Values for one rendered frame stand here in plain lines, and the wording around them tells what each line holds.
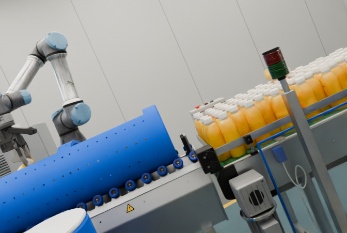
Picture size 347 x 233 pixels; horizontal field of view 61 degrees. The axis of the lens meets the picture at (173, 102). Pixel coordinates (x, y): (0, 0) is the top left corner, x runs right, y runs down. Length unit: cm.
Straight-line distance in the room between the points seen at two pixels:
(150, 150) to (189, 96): 313
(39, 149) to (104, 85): 156
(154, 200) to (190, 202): 16
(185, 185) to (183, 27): 341
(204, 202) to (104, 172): 45
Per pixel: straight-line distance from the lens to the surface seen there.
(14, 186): 140
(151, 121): 125
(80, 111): 168
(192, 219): 139
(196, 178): 130
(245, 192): 111
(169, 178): 130
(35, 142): 295
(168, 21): 444
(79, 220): 96
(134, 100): 417
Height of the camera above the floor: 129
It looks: 4 degrees down
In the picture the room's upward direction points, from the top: 24 degrees counter-clockwise
